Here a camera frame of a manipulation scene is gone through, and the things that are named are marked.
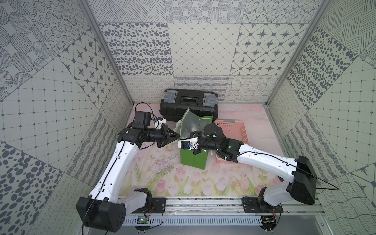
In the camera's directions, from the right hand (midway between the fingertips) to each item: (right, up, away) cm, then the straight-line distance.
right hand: (183, 138), depth 72 cm
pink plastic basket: (+34, +1, +32) cm, 47 cm away
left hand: (-1, +3, -3) cm, 5 cm away
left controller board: (-20, -43, 0) cm, 47 cm away
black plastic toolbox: (-7, +20, +27) cm, 34 cm away
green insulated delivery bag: (+3, +7, +17) cm, 18 cm away
